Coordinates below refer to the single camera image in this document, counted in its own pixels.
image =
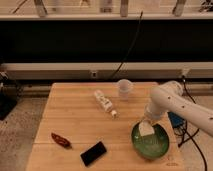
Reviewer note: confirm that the black equipment at left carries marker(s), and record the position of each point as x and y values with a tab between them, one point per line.
7	103

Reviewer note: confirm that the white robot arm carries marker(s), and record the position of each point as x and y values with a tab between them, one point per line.
168	97

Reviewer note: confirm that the black smartphone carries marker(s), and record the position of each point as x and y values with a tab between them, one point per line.
93	153

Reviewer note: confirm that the white plastic bottle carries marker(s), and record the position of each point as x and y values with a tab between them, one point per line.
105	103

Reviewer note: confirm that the green ceramic bowl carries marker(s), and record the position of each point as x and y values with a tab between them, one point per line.
151	146

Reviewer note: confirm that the clear plastic cup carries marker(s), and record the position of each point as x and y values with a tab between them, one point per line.
125	87

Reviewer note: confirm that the blue box on floor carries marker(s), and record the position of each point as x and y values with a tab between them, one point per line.
175	120

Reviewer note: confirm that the wall power outlet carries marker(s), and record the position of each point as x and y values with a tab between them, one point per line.
94	74

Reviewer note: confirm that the white sponge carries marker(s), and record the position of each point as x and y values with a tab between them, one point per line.
145	128

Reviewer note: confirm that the red chili pepper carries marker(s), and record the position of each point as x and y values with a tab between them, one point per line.
61	141

